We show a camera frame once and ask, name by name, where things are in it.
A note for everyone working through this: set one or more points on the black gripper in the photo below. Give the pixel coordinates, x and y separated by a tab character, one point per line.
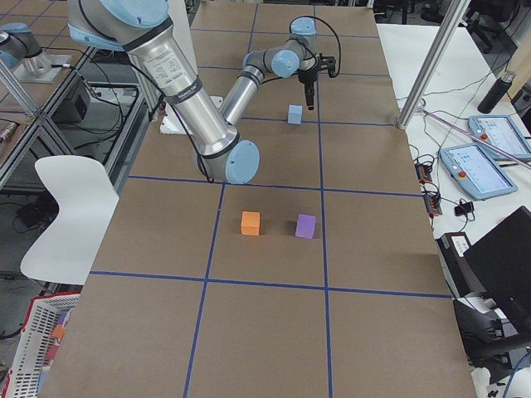
307	76

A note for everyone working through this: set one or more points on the light blue foam block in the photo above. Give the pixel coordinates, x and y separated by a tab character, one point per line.
295	113

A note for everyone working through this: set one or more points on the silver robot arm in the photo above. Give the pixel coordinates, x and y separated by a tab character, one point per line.
146	31

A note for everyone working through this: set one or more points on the purple foam block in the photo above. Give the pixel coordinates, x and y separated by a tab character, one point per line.
305	226

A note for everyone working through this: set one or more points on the orange foam block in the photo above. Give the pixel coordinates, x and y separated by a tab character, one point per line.
250	223

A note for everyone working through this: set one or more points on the reacher grabber stick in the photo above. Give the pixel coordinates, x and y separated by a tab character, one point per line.
470	135

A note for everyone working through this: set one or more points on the blue teach pendant near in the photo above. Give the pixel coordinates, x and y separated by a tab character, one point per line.
476	172

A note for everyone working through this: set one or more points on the blue teach pendant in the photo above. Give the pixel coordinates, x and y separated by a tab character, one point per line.
476	172
501	132

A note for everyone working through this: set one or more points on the black water bottle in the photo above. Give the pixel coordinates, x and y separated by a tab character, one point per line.
496	92

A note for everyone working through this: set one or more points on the blue teach pendant far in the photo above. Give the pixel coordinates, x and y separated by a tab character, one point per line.
501	132

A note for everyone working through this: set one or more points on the white plastic chair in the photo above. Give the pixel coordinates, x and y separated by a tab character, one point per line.
65	252

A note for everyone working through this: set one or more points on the black laptop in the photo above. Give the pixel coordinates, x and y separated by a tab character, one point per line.
501	262

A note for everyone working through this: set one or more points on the white perforated basket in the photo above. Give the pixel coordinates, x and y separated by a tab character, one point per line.
33	358

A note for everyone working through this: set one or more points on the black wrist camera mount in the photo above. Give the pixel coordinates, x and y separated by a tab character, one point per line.
327	64

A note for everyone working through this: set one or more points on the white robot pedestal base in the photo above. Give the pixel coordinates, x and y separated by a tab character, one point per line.
170	124

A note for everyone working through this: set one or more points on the aluminium frame post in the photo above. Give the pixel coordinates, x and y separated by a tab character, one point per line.
442	39

